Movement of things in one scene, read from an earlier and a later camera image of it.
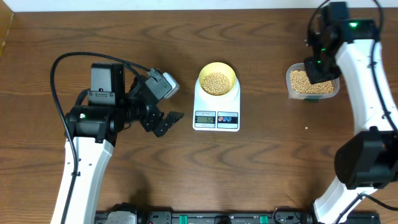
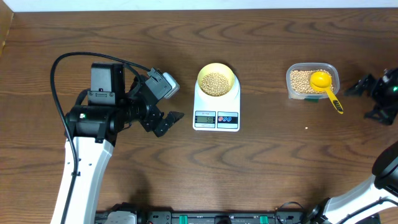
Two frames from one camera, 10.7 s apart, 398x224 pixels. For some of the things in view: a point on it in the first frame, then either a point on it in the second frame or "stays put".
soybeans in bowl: (216, 83) stays put
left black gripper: (150, 121) stays put
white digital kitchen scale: (217, 113) stays put
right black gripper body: (321, 68) -> (387, 95)
